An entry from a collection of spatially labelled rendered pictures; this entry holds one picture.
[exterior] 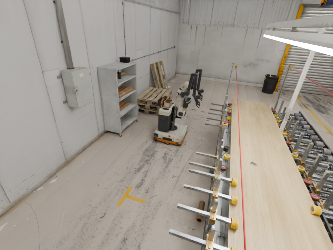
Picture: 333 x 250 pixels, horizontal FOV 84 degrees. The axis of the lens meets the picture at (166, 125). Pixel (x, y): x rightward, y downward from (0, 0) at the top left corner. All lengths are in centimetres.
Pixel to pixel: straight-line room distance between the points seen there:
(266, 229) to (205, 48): 858
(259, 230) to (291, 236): 25
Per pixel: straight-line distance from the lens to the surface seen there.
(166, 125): 399
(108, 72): 403
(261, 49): 971
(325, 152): 366
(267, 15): 971
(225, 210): 233
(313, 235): 217
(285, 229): 207
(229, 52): 965
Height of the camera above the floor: 238
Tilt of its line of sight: 28 degrees down
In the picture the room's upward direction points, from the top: 3 degrees clockwise
